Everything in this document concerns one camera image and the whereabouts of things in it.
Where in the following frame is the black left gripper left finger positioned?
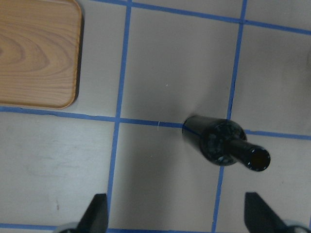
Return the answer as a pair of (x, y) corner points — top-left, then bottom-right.
(77, 194), (108, 233)

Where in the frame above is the wooden tray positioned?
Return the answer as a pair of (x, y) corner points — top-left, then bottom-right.
(0, 0), (83, 109)

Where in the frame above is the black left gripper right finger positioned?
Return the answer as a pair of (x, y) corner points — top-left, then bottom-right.
(244, 192), (292, 233)

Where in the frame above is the dark wine bottle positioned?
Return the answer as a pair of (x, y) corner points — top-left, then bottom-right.
(182, 115), (271, 172)

